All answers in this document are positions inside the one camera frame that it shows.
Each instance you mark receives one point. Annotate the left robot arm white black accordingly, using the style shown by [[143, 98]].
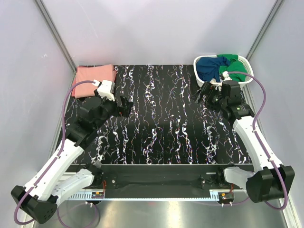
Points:
[[42, 195]]

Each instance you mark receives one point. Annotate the black marble pattern mat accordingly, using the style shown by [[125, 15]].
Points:
[[165, 125]]

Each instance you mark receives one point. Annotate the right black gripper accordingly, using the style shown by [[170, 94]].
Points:
[[209, 90]]

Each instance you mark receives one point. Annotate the blue t shirt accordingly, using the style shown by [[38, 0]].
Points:
[[208, 67]]

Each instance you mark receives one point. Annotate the folded pink t shirt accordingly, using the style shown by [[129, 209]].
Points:
[[99, 73]]

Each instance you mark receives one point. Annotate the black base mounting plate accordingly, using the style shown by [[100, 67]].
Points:
[[150, 182]]

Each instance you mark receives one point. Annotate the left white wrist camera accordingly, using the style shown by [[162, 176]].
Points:
[[104, 89]]

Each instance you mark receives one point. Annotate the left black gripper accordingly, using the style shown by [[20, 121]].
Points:
[[122, 111]]

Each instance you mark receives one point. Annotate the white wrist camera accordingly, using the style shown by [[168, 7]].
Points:
[[104, 89], [225, 76]]

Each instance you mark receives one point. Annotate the white perforated plastic basket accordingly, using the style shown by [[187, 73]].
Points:
[[245, 62]]

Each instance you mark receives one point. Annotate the green t shirt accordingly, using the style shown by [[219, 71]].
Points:
[[234, 66]]

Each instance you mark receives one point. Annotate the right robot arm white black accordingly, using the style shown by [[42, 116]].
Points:
[[270, 179]]

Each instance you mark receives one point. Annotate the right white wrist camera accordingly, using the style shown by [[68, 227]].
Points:
[[225, 76]]

